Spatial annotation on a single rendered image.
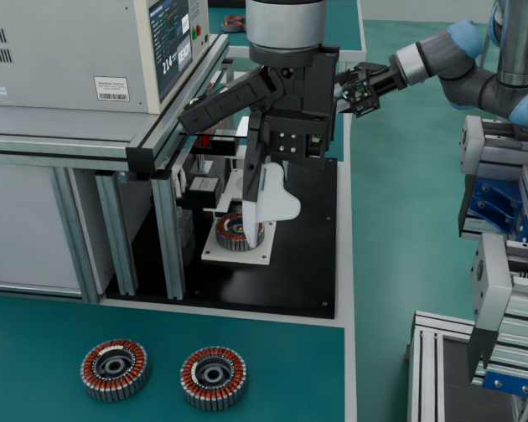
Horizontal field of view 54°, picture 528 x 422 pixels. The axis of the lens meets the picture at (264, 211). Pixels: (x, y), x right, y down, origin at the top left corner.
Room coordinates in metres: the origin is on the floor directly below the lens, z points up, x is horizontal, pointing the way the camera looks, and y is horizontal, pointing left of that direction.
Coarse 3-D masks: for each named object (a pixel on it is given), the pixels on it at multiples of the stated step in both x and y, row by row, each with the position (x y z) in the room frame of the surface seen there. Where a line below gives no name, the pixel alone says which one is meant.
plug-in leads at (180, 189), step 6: (162, 162) 0.94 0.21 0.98; (162, 168) 0.95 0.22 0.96; (180, 168) 0.96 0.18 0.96; (180, 174) 0.98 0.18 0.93; (174, 180) 0.98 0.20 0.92; (180, 180) 0.96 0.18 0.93; (174, 186) 0.97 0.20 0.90; (180, 186) 0.96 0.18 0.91; (186, 186) 0.98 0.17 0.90; (180, 192) 0.94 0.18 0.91
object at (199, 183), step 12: (192, 180) 0.97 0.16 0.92; (204, 180) 0.97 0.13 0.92; (216, 180) 0.97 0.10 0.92; (192, 192) 0.93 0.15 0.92; (204, 192) 0.92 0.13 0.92; (216, 192) 0.93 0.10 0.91; (180, 204) 0.93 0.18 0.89; (192, 204) 0.92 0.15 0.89; (204, 204) 0.92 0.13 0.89; (216, 204) 0.92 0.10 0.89; (228, 204) 0.94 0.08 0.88
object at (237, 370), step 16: (208, 352) 0.61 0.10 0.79; (224, 352) 0.61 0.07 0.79; (192, 368) 0.57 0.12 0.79; (208, 368) 0.58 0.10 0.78; (224, 368) 0.59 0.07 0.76; (240, 368) 0.57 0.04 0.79; (192, 384) 0.54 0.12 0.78; (208, 384) 0.55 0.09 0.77; (224, 384) 0.54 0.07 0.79; (240, 384) 0.54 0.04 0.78; (192, 400) 0.52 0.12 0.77; (208, 400) 0.51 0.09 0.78; (224, 400) 0.52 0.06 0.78
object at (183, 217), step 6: (186, 210) 1.00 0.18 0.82; (180, 216) 0.97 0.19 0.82; (186, 216) 0.97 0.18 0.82; (192, 216) 1.00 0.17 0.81; (180, 222) 0.95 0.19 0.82; (186, 222) 0.95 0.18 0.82; (192, 222) 0.99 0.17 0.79; (180, 228) 0.93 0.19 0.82; (186, 228) 0.94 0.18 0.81; (192, 228) 0.99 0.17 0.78; (180, 234) 0.93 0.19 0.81; (186, 234) 0.94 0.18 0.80; (180, 240) 0.93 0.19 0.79; (186, 240) 0.93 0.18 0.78
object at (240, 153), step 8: (200, 136) 1.23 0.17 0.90; (200, 144) 1.19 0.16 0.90; (208, 144) 1.19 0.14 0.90; (216, 144) 1.17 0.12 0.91; (224, 144) 1.16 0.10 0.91; (232, 144) 1.16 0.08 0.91; (192, 152) 1.17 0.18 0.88; (200, 152) 1.17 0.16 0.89; (208, 152) 1.17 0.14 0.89; (216, 152) 1.16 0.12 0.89; (224, 152) 1.16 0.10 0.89; (232, 152) 1.16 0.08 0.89; (240, 152) 1.18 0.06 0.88; (200, 160) 1.20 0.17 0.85; (200, 168) 1.18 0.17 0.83
